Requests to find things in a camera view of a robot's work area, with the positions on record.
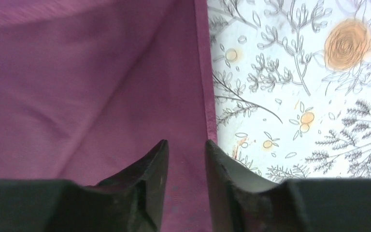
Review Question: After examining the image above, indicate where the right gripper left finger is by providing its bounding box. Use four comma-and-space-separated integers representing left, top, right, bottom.
0, 140, 169, 232

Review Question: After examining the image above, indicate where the purple cloth napkin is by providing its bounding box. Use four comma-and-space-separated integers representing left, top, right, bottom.
0, 0, 216, 232

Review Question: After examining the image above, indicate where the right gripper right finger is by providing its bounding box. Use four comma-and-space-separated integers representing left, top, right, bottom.
205, 140, 371, 232

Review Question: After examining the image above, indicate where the floral patterned tablecloth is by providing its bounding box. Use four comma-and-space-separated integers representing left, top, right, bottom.
208, 0, 371, 182

